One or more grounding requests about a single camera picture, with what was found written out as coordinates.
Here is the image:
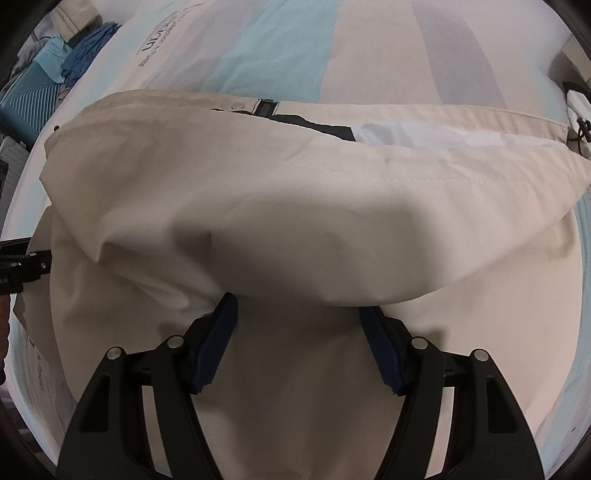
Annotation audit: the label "cream and black hooded jacket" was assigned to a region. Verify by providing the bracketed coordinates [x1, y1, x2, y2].
[9, 90, 590, 479]

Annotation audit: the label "blue crumpled clothes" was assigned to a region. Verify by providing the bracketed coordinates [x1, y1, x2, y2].
[61, 22, 121, 87]

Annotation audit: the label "person's left hand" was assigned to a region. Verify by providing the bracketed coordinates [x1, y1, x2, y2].
[0, 295, 10, 368]

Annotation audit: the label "grey hard suitcase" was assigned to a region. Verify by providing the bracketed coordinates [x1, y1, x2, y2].
[1, 136, 29, 218]

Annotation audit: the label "teal suitcase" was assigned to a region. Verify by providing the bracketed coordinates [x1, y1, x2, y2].
[1, 62, 59, 147]

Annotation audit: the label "light blue folded cloth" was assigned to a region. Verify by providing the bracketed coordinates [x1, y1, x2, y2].
[34, 35, 72, 84]

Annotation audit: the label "white printed garment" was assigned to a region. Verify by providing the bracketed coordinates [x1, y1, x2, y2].
[566, 90, 591, 129]

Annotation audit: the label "striped bed sheet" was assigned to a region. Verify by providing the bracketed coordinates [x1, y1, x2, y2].
[3, 1, 589, 466]

